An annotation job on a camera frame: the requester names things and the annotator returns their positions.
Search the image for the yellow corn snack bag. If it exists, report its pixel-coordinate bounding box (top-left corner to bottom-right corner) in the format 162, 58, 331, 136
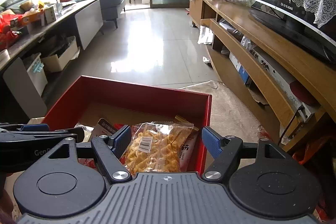
122, 122, 197, 176

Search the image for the gold foil snack packet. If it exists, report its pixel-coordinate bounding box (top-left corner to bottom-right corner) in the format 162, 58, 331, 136
89, 118, 117, 140

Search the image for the clear rice cracker packet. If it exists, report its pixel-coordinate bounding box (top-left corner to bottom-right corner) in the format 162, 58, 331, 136
75, 123, 94, 142

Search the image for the white red packet in box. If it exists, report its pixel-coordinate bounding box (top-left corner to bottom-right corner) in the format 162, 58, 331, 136
179, 132, 198, 172

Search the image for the red cardboard box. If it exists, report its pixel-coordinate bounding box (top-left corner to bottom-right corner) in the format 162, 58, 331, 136
41, 75, 213, 175

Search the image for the dark coffee table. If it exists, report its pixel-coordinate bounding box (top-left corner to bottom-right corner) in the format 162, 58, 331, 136
1, 0, 103, 123

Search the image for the white cardboard box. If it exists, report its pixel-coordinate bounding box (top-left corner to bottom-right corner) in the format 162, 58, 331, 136
41, 36, 78, 73

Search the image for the wooden TV stand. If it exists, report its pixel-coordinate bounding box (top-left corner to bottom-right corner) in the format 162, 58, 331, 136
189, 0, 335, 153

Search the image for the red plastic bag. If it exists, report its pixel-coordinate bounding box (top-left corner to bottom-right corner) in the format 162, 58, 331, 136
0, 14, 22, 51

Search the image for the grey sofa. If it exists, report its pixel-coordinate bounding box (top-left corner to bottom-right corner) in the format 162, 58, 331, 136
100, 0, 126, 28

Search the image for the black television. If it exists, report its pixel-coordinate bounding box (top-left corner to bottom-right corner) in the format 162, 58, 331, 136
249, 0, 335, 65

